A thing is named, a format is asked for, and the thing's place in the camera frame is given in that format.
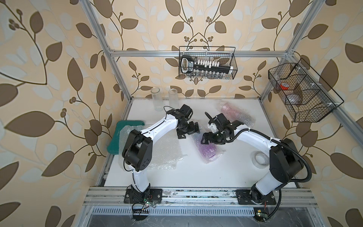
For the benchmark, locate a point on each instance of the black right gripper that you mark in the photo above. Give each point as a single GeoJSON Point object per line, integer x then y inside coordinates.
{"type": "Point", "coordinates": [211, 140]}

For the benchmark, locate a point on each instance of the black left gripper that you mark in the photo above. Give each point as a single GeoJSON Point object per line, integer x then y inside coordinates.
{"type": "Point", "coordinates": [192, 130]}

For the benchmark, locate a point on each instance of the purple vase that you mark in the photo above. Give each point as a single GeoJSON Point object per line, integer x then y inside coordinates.
{"type": "Point", "coordinates": [207, 152]}

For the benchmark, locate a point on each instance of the pink vase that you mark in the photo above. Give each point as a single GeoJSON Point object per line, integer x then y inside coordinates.
{"type": "Point", "coordinates": [234, 113]}

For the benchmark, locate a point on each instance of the clear bubble wrap sheet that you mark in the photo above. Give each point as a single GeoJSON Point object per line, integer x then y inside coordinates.
{"type": "Point", "coordinates": [166, 152]}

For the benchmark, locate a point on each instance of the clear ribbed glass vase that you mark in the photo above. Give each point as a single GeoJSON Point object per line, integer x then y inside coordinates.
{"type": "Point", "coordinates": [173, 99]}

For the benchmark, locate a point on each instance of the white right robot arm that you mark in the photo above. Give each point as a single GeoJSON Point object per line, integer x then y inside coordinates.
{"type": "Point", "coordinates": [285, 163]}

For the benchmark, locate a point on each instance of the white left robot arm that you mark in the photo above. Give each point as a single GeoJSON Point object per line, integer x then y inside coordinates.
{"type": "Point", "coordinates": [137, 152]}

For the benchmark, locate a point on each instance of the white tape roll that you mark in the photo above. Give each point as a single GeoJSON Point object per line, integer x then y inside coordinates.
{"type": "Point", "coordinates": [260, 160]}

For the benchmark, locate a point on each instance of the black socket set holder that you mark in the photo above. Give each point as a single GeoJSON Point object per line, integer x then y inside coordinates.
{"type": "Point", "coordinates": [188, 65]}

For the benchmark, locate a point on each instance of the green tool case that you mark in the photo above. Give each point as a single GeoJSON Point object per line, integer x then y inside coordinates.
{"type": "Point", "coordinates": [121, 133]}

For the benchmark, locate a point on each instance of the red tape roll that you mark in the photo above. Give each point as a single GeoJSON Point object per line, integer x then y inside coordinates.
{"type": "Point", "coordinates": [284, 86]}

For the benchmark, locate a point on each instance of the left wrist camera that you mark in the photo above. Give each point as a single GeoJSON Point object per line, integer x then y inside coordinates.
{"type": "Point", "coordinates": [186, 111]}

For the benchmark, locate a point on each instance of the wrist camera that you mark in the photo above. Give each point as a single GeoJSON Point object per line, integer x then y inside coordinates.
{"type": "Point", "coordinates": [220, 124]}
{"type": "Point", "coordinates": [186, 111]}

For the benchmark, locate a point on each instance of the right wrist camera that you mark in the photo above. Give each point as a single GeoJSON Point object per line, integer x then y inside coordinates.
{"type": "Point", "coordinates": [220, 124]}

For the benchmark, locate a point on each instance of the back wire basket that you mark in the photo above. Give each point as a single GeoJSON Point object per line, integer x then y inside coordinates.
{"type": "Point", "coordinates": [224, 55]}

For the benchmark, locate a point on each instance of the wire basket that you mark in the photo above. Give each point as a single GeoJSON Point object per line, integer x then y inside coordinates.
{"type": "Point", "coordinates": [224, 55]}
{"type": "Point", "coordinates": [311, 97]}

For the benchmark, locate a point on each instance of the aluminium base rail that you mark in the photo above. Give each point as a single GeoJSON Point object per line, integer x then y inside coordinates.
{"type": "Point", "coordinates": [191, 201]}

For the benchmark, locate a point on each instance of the right wire basket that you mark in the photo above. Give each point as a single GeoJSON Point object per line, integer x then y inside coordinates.
{"type": "Point", "coordinates": [311, 97]}

